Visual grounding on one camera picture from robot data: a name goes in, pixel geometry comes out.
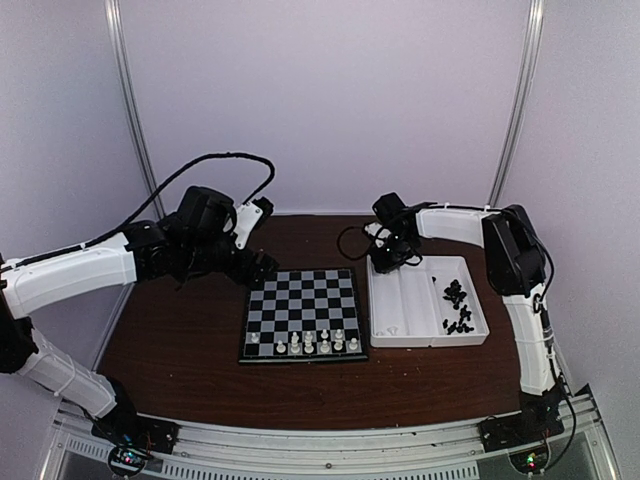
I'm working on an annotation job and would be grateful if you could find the right controller board with LEDs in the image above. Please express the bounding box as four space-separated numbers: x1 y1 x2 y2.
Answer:
509 447 550 475

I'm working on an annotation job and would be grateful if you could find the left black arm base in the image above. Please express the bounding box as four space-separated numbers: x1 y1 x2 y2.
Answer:
91 402 179 454

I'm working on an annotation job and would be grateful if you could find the black chess pieces lower pile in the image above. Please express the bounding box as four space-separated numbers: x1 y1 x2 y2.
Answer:
442 305 475 335

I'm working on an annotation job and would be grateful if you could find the black grey chess board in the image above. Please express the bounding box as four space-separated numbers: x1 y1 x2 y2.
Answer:
238 267 368 364

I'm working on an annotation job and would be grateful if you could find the aluminium frame post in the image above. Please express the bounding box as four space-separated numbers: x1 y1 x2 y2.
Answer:
488 0 545 207
104 0 158 195

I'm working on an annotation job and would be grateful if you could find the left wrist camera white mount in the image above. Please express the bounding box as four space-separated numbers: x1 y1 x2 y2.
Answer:
233 197 274 250

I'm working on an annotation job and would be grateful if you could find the left black cable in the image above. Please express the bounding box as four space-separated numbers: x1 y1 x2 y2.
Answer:
9 152 278 296

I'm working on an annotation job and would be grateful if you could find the aluminium front rail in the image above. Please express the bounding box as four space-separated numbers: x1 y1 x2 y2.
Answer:
44 394 616 480

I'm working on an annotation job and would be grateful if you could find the right black cable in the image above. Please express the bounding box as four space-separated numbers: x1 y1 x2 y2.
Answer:
337 207 576 451

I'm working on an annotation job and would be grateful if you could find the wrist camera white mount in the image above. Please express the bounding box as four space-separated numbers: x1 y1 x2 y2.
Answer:
233 197 274 250
362 222 383 240

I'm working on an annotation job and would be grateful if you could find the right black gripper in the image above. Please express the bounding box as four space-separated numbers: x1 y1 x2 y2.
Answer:
370 232 418 273

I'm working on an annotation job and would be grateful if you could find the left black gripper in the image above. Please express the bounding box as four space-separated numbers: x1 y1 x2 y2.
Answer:
183 235 279 290

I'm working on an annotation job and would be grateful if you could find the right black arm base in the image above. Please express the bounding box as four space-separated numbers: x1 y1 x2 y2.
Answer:
478 392 564 452

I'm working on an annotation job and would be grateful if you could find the white divided plastic tray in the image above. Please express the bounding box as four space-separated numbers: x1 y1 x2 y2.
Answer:
367 256 490 348

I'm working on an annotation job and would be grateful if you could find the black chess pieces pile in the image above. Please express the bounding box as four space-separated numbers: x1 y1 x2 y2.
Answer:
442 305 475 335
432 276 467 310

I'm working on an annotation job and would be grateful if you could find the left aluminium frame post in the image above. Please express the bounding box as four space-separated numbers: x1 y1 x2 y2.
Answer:
104 0 158 195

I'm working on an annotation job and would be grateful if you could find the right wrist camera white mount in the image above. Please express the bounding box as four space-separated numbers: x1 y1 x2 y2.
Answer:
362 222 383 240

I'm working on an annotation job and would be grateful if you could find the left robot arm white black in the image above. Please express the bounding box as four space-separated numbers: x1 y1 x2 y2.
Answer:
1 186 277 444

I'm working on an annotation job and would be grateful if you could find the left controller board with LEDs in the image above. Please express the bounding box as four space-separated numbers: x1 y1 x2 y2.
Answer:
107 446 151 477

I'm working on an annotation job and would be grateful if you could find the white queen chess piece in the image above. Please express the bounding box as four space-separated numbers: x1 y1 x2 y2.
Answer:
303 339 315 355

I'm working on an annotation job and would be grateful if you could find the controller board with leds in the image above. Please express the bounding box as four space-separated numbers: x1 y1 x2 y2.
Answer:
107 446 151 477
509 447 550 475

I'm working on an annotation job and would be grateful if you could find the right aluminium frame post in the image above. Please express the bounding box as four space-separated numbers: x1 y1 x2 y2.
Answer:
488 0 545 207

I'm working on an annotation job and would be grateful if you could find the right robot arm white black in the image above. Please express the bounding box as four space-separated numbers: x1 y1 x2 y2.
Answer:
362 193 559 398

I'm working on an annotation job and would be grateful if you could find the black cable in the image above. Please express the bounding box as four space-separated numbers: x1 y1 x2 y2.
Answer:
9 152 278 296
337 207 576 451

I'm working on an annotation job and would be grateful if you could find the black chess pieces upper pile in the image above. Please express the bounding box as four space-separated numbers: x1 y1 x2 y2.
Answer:
432 276 467 310

